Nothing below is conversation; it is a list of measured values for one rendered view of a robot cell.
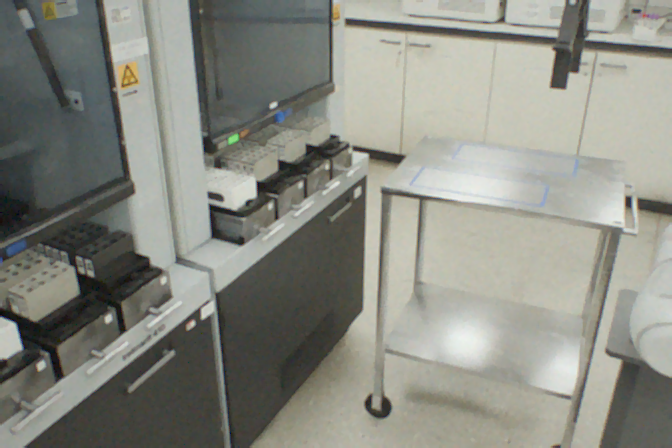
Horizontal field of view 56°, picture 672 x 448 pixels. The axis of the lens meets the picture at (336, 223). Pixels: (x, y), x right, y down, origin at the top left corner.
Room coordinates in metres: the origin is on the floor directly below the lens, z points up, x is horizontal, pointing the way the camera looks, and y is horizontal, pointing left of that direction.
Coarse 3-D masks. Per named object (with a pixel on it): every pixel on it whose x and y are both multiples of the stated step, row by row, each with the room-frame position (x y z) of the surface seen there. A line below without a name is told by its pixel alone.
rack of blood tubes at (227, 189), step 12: (216, 180) 1.47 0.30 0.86; (228, 180) 1.48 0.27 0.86; (240, 180) 1.48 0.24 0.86; (252, 180) 1.48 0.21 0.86; (216, 192) 1.43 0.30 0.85; (228, 192) 1.41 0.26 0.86; (240, 192) 1.43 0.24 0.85; (252, 192) 1.47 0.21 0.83; (216, 204) 1.43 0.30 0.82; (228, 204) 1.41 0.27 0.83; (240, 204) 1.42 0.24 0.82
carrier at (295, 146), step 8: (296, 136) 1.76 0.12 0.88; (304, 136) 1.78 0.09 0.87; (280, 144) 1.70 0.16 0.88; (288, 144) 1.70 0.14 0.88; (296, 144) 1.74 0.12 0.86; (304, 144) 1.78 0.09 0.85; (280, 152) 1.69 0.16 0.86; (288, 152) 1.70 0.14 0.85; (296, 152) 1.74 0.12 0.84; (304, 152) 1.78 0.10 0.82; (288, 160) 1.70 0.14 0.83
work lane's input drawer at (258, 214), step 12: (252, 204) 1.43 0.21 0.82; (264, 204) 1.46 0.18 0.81; (216, 216) 1.41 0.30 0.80; (228, 216) 1.39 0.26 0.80; (240, 216) 1.39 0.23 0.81; (252, 216) 1.40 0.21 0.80; (264, 216) 1.45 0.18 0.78; (216, 228) 1.41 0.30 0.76; (228, 228) 1.39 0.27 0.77; (240, 228) 1.38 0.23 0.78; (252, 228) 1.40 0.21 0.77; (264, 228) 1.43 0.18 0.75; (276, 228) 1.43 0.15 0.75; (264, 240) 1.37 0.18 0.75
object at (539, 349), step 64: (384, 192) 1.54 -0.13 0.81; (448, 192) 1.50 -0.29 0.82; (512, 192) 1.51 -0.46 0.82; (576, 192) 1.51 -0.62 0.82; (384, 256) 1.53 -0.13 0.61; (384, 320) 1.54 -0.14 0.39; (448, 320) 1.69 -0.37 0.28; (512, 320) 1.69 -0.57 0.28; (576, 320) 1.69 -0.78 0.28; (512, 384) 1.40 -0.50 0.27; (576, 384) 1.33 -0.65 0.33
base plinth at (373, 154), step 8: (360, 152) 3.89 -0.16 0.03; (368, 152) 3.86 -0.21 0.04; (376, 152) 3.83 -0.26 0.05; (384, 152) 3.81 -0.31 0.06; (384, 160) 3.81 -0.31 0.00; (392, 160) 3.78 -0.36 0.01; (400, 160) 3.76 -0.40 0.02; (640, 200) 3.11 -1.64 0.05; (648, 200) 3.09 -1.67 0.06; (640, 208) 3.10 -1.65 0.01; (648, 208) 3.09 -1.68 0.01; (656, 208) 3.07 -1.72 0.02; (664, 208) 3.05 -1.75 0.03
